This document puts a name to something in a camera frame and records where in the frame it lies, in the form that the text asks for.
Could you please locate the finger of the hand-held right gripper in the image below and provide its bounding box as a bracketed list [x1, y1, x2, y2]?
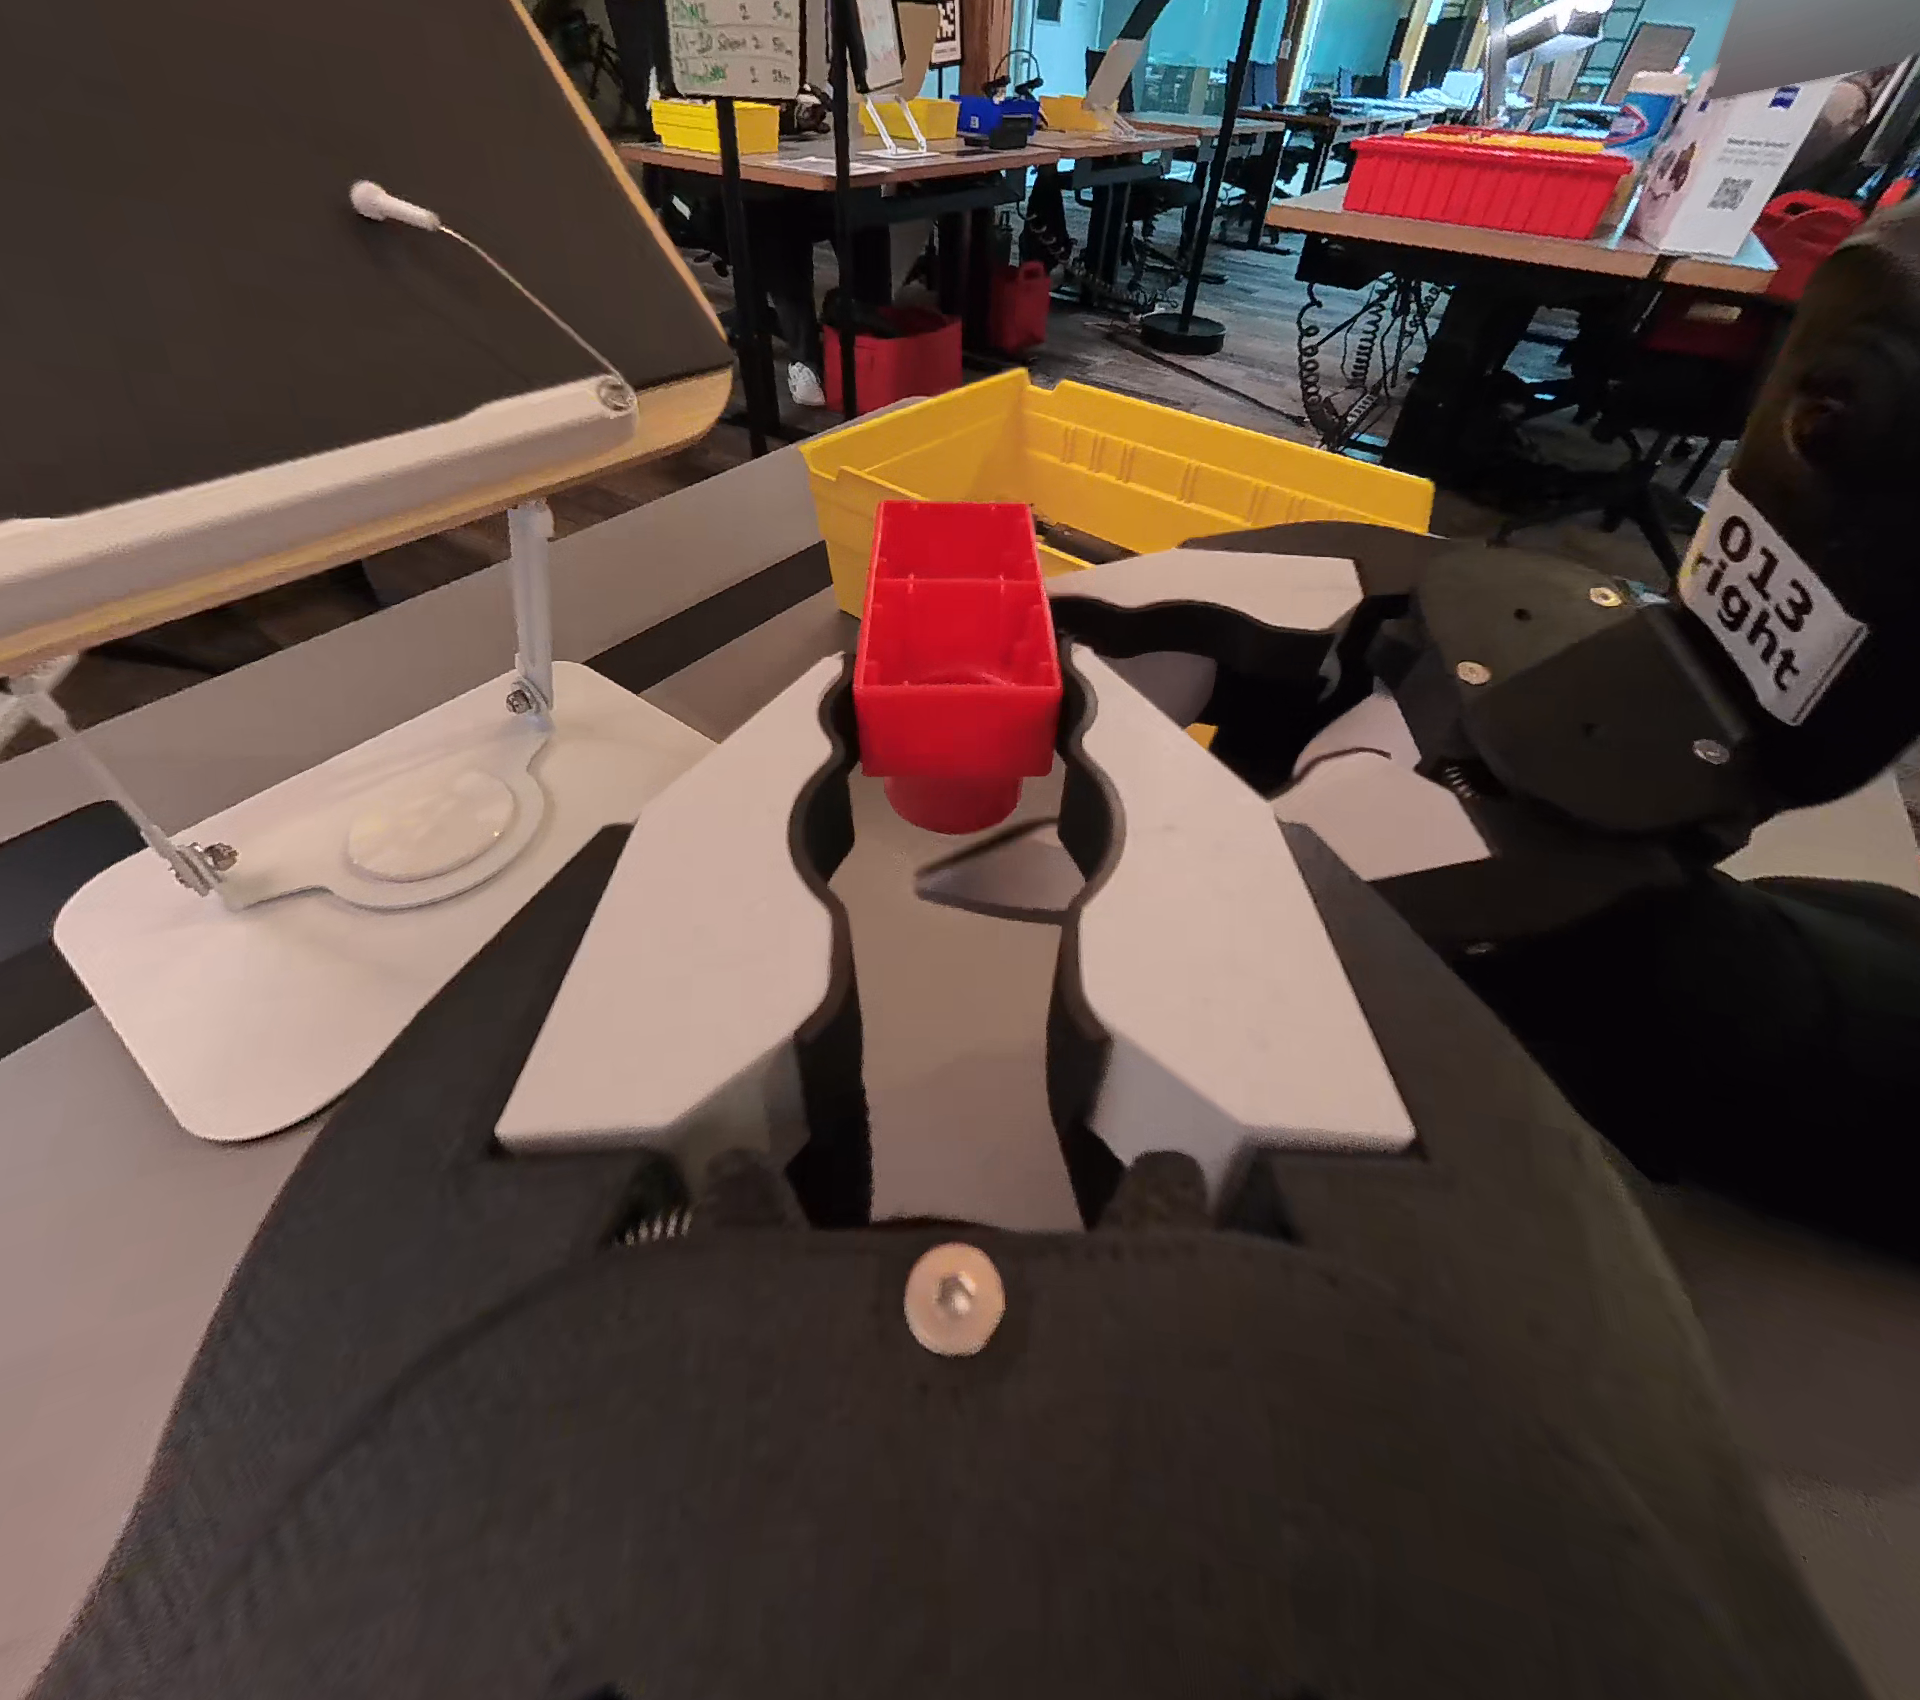
[915, 747, 1494, 927]
[1046, 553, 1369, 750]

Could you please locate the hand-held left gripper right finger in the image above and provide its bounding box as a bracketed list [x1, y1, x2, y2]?
[1046, 646, 1423, 1231]

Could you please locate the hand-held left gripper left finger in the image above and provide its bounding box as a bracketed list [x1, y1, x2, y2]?
[492, 654, 877, 1231]

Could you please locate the yellow plastic bin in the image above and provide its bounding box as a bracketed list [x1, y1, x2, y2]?
[802, 368, 1435, 750]

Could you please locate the red toy block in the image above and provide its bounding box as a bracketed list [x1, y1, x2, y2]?
[853, 501, 1069, 833]

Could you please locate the person's right forearm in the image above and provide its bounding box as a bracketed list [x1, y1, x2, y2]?
[1740, 872, 1920, 1241]

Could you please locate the black floor stand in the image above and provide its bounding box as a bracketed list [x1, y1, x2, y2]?
[1136, 0, 1315, 361]

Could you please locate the white stand base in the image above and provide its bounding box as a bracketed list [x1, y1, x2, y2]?
[0, 501, 722, 1149]

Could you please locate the wooden work table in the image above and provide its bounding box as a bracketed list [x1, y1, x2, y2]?
[1266, 183, 1789, 502]

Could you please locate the red tray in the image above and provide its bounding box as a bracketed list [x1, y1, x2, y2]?
[1343, 129, 1638, 241]

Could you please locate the red chair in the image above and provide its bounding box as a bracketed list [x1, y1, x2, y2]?
[1643, 177, 1920, 368]

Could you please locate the white printed box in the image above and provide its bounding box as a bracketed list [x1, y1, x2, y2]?
[1627, 80, 1854, 260]

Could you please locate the long wooden table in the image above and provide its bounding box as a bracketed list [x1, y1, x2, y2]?
[614, 112, 1292, 458]

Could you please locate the white desk lamp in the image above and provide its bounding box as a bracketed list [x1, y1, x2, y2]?
[1484, 0, 1621, 135]

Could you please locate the wooden board with black mat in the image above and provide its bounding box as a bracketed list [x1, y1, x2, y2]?
[0, 0, 738, 668]

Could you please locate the black coiled cable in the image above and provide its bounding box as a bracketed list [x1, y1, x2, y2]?
[1296, 283, 1435, 450]

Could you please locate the wire page holder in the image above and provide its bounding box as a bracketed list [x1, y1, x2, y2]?
[349, 180, 633, 413]

